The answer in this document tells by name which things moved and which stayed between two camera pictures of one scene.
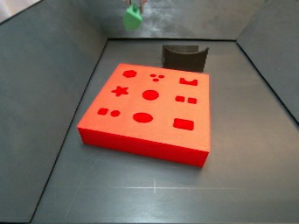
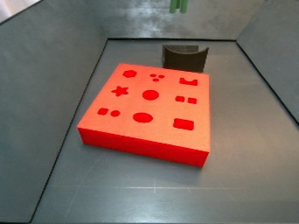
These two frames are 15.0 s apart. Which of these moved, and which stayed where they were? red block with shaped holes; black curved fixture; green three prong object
Moved: green three prong object
Stayed: black curved fixture; red block with shaped holes
